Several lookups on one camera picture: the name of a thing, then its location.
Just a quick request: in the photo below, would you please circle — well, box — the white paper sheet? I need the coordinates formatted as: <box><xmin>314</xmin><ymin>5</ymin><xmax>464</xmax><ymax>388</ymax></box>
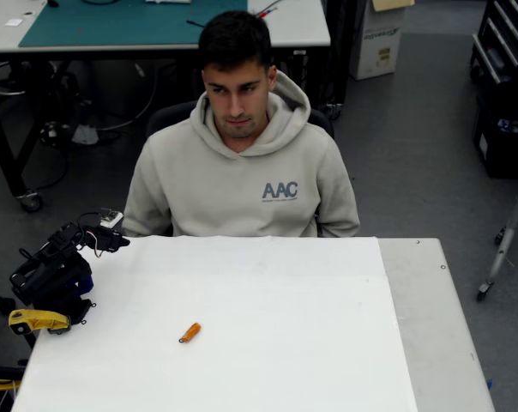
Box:
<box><xmin>10</xmin><ymin>235</ymin><xmax>419</xmax><ymax>412</ymax></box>

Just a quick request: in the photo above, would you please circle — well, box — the black and yellow clamp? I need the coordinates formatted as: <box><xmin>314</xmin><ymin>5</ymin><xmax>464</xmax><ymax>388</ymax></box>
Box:
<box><xmin>0</xmin><ymin>351</ymin><xmax>27</xmax><ymax>394</ymax></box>

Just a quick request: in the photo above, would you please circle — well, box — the green cutting mat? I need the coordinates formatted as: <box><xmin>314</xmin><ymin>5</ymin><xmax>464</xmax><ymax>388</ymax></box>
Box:
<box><xmin>18</xmin><ymin>0</ymin><xmax>249</xmax><ymax>48</ymax></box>

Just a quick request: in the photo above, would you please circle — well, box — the black office chair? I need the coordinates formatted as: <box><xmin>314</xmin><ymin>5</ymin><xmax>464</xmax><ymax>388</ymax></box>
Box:
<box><xmin>146</xmin><ymin>101</ymin><xmax>335</xmax><ymax>239</ymax></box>

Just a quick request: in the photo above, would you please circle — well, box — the metal stand leg with caster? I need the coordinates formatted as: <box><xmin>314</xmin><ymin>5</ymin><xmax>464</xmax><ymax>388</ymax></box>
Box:
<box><xmin>476</xmin><ymin>165</ymin><xmax>518</xmax><ymax>302</ymax></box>

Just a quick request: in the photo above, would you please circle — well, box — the red handled screwdriver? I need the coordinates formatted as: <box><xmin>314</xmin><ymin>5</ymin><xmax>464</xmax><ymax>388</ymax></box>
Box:
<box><xmin>256</xmin><ymin>2</ymin><xmax>284</xmax><ymax>19</ymax></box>

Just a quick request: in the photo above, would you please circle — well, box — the white cardboard box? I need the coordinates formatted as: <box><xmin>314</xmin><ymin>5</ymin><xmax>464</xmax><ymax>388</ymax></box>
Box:
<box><xmin>348</xmin><ymin>0</ymin><xmax>404</xmax><ymax>81</ymax></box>

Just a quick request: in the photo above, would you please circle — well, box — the black storage bin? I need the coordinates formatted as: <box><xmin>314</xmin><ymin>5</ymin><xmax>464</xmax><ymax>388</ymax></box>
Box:
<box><xmin>472</xmin><ymin>92</ymin><xmax>518</xmax><ymax>179</ymax></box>

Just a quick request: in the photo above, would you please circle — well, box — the white power adapter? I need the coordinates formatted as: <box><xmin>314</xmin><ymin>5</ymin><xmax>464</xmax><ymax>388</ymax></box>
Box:
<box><xmin>71</xmin><ymin>124</ymin><xmax>100</xmax><ymax>146</ymax></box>

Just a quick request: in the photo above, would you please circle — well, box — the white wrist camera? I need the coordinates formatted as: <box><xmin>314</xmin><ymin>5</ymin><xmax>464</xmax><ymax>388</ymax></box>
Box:
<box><xmin>96</xmin><ymin>208</ymin><xmax>125</xmax><ymax>230</ymax></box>

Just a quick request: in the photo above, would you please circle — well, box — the small orange object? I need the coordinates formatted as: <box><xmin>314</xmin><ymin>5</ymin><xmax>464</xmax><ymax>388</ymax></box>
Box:
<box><xmin>181</xmin><ymin>322</ymin><xmax>202</xmax><ymax>343</ymax></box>

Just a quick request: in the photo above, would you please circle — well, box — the manila folder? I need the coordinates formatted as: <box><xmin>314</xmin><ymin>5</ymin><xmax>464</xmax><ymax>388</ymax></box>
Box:
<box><xmin>371</xmin><ymin>0</ymin><xmax>415</xmax><ymax>12</ymax></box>

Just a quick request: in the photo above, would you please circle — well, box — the grey workbench with black legs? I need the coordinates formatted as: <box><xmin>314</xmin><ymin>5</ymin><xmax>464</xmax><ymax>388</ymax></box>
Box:
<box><xmin>0</xmin><ymin>0</ymin><xmax>345</xmax><ymax>214</ymax></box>

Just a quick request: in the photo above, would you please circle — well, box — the man in beige hoodie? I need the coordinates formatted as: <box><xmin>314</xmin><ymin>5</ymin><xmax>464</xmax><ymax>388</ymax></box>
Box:
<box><xmin>122</xmin><ymin>10</ymin><xmax>362</xmax><ymax>239</ymax></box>

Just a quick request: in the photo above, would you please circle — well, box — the black tool cabinet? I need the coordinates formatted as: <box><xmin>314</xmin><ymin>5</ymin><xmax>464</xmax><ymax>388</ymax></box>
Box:
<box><xmin>470</xmin><ymin>0</ymin><xmax>518</xmax><ymax>86</ymax></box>

